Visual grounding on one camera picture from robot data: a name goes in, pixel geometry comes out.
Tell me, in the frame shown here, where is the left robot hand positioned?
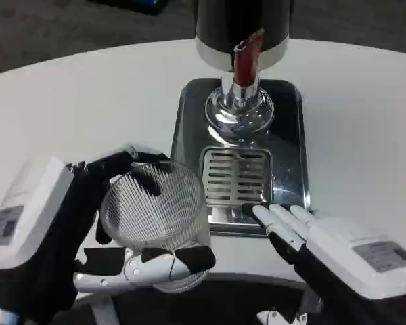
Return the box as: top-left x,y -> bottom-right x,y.
0,144 -> 217,325

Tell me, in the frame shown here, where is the clear ribbed glass cup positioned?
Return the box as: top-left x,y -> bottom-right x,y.
99,160 -> 212,294

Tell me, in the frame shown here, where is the white robot body shell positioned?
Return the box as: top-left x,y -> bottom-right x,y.
87,295 -> 125,325

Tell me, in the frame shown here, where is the black steel drink dispenser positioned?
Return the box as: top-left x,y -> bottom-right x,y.
194,0 -> 291,146

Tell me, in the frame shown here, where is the steel drip tray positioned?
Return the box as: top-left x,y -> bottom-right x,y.
169,78 -> 311,238

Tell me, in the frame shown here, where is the slotted steel tray grid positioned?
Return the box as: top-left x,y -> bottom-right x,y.
202,148 -> 272,208

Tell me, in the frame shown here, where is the red tap handle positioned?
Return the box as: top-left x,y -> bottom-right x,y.
232,28 -> 267,85

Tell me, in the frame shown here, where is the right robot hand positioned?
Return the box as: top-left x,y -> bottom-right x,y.
242,202 -> 406,325

